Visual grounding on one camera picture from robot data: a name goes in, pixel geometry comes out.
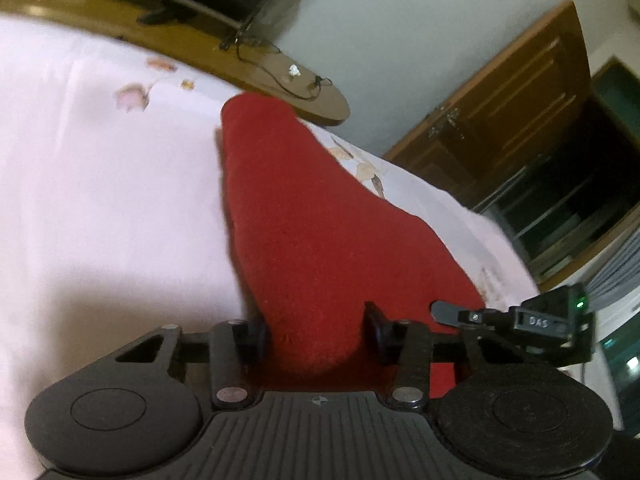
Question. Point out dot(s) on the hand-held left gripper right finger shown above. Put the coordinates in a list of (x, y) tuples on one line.
[(380, 335)]

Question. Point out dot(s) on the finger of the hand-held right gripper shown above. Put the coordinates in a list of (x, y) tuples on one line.
[(447, 312)]

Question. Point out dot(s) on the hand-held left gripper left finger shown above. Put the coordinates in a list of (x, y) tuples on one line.
[(256, 340)]

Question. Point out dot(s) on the red small cloth garment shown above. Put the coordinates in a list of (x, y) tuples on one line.
[(320, 240)]

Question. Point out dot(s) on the window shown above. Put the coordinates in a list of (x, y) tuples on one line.
[(622, 360)]

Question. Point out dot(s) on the dark shelf unit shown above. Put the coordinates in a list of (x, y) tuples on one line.
[(575, 185)]

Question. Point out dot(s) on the metal door latch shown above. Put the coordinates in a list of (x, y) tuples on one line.
[(445, 121)]

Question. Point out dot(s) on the pink floral bed sheet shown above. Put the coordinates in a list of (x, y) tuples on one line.
[(110, 200)]

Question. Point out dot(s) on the brown wooden door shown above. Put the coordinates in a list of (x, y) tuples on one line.
[(505, 110)]

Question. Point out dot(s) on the white paper scrap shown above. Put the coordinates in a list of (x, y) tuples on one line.
[(294, 70)]

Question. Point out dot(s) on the wooden television cabinet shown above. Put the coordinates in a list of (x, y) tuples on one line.
[(215, 55)]

